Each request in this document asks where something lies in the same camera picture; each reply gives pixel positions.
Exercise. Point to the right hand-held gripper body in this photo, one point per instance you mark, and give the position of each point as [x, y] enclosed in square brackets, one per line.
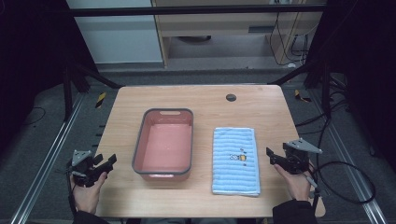
[295, 158]

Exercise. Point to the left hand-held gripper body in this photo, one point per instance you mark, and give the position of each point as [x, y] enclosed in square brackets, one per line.
[81, 169]

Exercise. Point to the blue striped towel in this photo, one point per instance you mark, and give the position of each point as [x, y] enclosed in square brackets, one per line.
[235, 161]

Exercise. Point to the pink basin with grey rim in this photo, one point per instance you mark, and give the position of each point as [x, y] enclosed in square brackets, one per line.
[165, 146]

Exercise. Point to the person's right hand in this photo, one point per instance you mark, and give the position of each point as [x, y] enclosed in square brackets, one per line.
[297, 185]

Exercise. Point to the person's left hand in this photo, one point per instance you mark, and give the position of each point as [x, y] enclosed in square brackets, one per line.
[87, 196]

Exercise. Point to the yellow black floor tape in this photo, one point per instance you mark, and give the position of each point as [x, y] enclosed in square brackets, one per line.
[100, 100]
[300, 96]

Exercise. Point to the black metal stand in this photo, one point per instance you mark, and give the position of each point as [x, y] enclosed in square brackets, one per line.
[325, 90]
[67, 93]

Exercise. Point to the white plug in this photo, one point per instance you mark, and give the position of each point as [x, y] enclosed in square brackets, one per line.
[291, 65]

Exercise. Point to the dark curtain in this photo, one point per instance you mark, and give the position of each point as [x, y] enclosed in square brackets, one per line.
[31, 62]
[364, 62]

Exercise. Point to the white cabinet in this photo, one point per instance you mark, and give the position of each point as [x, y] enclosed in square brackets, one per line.
[118, 37]

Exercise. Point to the light wooden desk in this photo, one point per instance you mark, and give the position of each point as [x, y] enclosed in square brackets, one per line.
[218, 23]

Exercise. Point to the aluminium floor rail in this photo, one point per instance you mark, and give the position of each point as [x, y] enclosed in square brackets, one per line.
[46, 161]
[345, 149]

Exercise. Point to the black horizontal frame bar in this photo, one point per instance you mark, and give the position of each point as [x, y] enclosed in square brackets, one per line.
[186, 11]

